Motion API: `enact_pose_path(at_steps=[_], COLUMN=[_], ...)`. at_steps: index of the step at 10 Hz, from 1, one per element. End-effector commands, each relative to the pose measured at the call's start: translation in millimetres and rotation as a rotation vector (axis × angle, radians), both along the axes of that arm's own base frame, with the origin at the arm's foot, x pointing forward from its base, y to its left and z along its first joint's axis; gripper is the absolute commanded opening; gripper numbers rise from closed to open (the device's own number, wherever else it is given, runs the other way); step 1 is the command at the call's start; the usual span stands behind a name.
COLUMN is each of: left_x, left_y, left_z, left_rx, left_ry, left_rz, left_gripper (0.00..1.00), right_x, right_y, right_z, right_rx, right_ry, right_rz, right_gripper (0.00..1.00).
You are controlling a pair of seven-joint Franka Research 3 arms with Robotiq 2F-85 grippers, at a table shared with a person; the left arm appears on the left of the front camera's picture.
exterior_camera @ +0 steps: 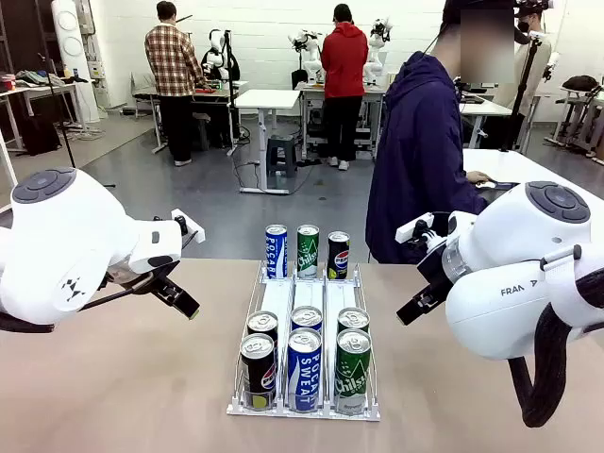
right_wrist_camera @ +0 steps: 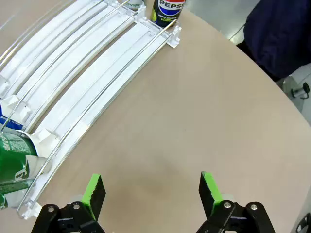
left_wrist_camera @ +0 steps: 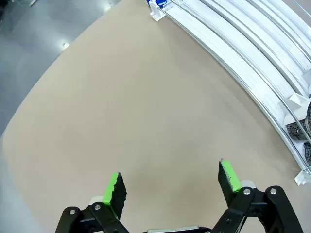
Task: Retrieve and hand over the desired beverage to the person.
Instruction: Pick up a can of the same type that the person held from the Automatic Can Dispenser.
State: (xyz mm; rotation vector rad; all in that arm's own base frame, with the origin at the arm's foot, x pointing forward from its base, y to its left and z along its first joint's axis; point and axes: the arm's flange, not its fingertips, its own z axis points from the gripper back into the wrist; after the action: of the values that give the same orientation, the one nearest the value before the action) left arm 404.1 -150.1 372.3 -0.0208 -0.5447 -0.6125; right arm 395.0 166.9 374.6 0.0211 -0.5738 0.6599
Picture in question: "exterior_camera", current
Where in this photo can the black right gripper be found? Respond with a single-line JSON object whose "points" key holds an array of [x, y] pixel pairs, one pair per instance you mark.
{"points": [[436, 266]]}

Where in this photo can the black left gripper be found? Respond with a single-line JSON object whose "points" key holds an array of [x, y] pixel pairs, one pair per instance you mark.
{"points": [[137, 279]]}

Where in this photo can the green Chilsung Cider can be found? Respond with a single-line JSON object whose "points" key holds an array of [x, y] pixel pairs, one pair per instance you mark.
{"points": [[353, 373], [353, 318], [307, 252]]}

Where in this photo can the blue Pocari Sweat can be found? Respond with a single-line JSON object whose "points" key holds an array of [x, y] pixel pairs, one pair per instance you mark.
{"points": [[276, 252], [304, 373], [307, 318]]}

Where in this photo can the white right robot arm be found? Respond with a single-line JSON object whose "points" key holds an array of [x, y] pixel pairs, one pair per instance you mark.
{"points": [[495, 307]]}

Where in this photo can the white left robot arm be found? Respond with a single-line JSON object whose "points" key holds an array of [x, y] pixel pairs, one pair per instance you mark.
{"points": [[71, 226]]}

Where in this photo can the person's right forearm navy sleeve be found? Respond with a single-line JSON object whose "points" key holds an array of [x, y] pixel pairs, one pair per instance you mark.
{"points": [[467, 200]]}

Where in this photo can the person in navy jacket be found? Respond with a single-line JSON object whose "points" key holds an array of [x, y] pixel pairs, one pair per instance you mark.
{"points": [[415, 165]]}

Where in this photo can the person in plaid shirt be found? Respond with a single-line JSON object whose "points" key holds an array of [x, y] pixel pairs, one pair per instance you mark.
{"points": [[172, 56]]}

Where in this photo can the person in red hoodie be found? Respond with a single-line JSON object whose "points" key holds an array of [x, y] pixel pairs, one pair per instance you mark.
{"points": [[344, 61]]}

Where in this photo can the person in beige jacket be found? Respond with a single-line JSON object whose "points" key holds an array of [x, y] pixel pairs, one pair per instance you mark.
{"points": [[545, 61]]}

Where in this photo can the person's right hand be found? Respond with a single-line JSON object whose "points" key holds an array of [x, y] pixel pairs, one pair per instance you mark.
{"points": [[477, 178]]}

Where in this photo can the black Pepsi can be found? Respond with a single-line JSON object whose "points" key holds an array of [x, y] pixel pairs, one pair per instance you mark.
{"points": [[263, 322], [258, 373], [338, 257]]}

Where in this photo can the clear acrylic can rack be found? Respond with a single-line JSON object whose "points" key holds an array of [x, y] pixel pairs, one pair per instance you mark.
{"points": [[309, 292]]}

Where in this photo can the dark tablet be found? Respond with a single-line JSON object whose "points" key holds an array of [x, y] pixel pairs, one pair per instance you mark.
{"points": [[502, 185]]}

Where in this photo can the grey plastic stool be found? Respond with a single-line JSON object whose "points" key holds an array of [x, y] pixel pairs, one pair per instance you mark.
{"points": [[281, 156]]}

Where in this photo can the large white table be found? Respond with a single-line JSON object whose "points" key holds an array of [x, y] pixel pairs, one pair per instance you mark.
{"points": [[542, 165]]}

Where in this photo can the white adjustable desk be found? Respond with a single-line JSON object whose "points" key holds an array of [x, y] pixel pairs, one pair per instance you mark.
{"points": [[486, 109], [269, 99]]}

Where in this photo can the black bag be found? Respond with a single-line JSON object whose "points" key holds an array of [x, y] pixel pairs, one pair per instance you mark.
{"points": [[40, 137]]}

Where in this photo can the thin black tripod stand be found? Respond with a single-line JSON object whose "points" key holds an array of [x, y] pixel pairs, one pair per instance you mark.
{"points": [[58, 109]]}

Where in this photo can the thick black tripod pole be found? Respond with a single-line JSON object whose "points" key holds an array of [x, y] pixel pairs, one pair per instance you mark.
{"points": [[522, 94]]}

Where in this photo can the cluttered white side table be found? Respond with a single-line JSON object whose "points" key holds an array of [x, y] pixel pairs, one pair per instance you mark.
{"points": [[42, 89]]}

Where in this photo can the black and white humanoid robot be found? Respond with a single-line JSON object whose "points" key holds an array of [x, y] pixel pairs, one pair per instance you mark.
{"points": [[214, 42]]}

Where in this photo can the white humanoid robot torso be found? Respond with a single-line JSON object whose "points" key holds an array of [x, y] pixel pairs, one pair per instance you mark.
{"points": [[377, 47]]}

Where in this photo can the white robot with black stand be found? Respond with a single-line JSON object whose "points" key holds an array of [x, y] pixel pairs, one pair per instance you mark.
{"points": [[311, 56]]}

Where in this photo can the black backpack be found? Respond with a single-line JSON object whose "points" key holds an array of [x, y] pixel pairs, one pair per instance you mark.
{"points": [[580, 83]]}

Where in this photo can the white tower air conditioner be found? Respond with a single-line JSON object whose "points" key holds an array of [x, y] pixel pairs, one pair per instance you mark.
{"points": [[71, 47]]}

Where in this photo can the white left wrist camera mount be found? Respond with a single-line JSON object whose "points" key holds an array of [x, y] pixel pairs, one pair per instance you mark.
{"points": [[192, 229]]}

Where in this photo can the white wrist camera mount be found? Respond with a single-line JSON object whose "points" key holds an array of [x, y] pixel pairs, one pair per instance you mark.
{"points": [[192, 229], [410, 229]]}

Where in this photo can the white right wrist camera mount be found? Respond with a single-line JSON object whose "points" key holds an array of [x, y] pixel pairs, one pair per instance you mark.
{"points": [[410, 229]]}

